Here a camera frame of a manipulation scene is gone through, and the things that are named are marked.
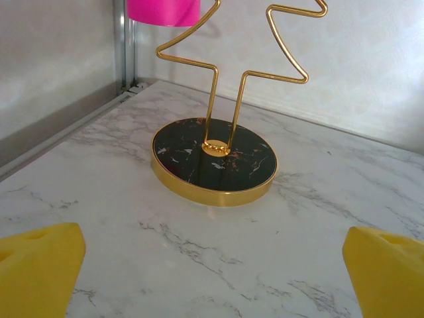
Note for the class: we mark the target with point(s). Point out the pink plastic wine glass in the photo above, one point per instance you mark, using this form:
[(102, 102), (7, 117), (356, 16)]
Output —
[(162, 11)]

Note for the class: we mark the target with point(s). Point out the aluminium frame corner post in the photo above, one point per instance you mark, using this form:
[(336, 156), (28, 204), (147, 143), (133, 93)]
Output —
[(124, 43)]

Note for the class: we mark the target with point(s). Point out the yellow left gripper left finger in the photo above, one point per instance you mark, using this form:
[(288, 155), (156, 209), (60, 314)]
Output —
[(39, 271)]

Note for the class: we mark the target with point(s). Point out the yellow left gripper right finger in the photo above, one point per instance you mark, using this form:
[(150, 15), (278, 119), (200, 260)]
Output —
[(387, 275)]

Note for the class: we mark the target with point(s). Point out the aluminium table side rail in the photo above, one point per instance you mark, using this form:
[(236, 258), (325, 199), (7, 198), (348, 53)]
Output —
[(49, 132)]

